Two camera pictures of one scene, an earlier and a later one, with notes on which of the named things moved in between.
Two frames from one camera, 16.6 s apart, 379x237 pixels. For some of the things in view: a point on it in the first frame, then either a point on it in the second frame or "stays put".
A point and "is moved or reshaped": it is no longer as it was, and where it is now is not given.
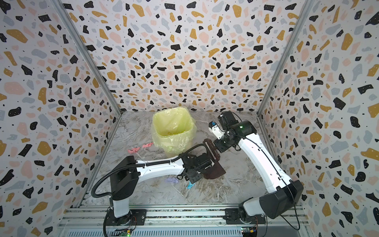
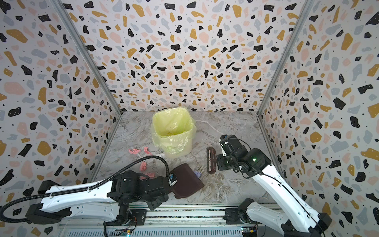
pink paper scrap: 133,150 stays put
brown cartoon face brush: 212,149 is moved or reshaped
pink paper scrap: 147,145 to 147,152
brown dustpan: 213,171 to 188,182
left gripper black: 194,179 to 164,198
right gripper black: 220,143 to 221,160
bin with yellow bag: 173,129 stays put
